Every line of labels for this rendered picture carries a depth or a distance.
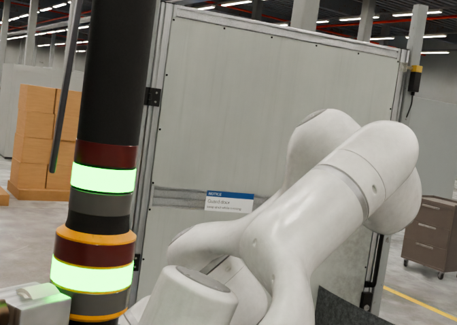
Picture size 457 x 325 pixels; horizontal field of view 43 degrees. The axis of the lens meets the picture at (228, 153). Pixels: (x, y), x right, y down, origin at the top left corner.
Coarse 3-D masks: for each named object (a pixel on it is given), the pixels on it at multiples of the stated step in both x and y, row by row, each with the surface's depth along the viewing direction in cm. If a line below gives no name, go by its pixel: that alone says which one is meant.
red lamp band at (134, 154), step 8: (80, 144) 30; (88, 144) 30; (96, 144) 29; (104, 144) 29; (80, 152) 30; (88, 152) 30; (96, 152) 30; (104, 152) 30; (112, 152) 30; (120, 152) 30; (128, 152) 30; (136, 152) 31; (80, 160) 30; (88, 160) 30; (96, 160) 30; (104, 160) 30; (112, 160) 30; (120, 160) 30; (128, 160) 30; (136, 160) 31
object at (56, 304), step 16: (0, 288) 29; (16, 288) 29; (16, 304) 27; (32, 304) 27; (48, 304) 28; (64, 304) 28; (16, 320) 27; (32, 320) 27; (48, 320) 28; (64, 320) 29
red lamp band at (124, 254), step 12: (60, 240) 30; (60, 252) 30; (72, 252) 30; (84, 252) 29; (96, 252) 29; (108, 252) 30; (120, 252) 30; (132, 252) 31; (84, 264) 29; (96, 264) 30; (108, 264) 30; (120, 264) 30
